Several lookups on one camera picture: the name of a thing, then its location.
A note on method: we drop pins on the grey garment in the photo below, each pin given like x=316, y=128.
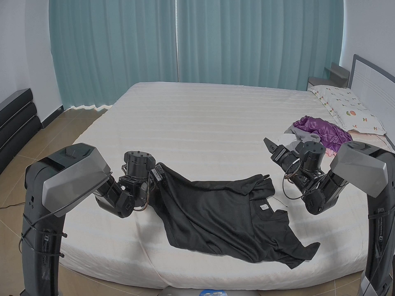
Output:
x=305, y=137

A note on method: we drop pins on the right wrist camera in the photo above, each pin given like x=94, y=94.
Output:
x=281, y=155

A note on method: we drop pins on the black T-shirt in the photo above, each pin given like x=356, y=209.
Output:
x=216, y=211

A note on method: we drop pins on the white printed pillow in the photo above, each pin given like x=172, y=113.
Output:
x=345, y=106

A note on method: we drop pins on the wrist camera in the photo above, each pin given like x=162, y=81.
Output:
x=157, y=173
x=281, y=155

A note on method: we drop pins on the blue-green curtain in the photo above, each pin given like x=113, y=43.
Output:
x=259, y=32
x=114, y=42

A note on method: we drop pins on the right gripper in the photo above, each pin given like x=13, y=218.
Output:
x=294, y=162

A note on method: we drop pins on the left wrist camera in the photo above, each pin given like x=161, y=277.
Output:
x=157, y=173

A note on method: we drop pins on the white garment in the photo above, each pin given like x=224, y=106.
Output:
x=285, y=140

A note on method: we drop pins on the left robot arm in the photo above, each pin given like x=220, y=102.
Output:
x=74, y=168

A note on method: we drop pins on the grey bedside table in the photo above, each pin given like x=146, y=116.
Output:
x=338, y=72

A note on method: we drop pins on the purple satin garment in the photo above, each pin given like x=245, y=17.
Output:
x=324, y=131

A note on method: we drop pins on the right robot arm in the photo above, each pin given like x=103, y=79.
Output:
x=358, y=168

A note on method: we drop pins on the bed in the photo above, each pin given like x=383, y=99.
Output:
x=200, y=128

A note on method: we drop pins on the pink garment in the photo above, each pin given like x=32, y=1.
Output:
x=330, y=153

